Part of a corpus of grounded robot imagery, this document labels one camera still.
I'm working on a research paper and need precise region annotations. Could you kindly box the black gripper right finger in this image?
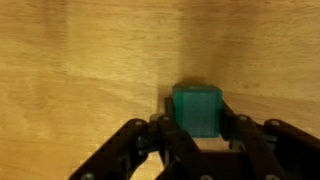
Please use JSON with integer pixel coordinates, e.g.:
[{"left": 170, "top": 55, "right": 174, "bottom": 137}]
[{"left": 218, "top": 99, "right": 320, "bottom": 180}]

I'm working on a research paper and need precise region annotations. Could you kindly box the green cube block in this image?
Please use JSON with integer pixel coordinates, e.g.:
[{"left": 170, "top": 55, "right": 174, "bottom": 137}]
[{"left": 171, "top": 83, "right": 224, "bottom": 139}]

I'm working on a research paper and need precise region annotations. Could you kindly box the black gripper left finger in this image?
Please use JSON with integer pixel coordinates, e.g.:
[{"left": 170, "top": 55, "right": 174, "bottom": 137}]
[{"left": 68, "top": 95, "right": 202, "bottom": 180}]

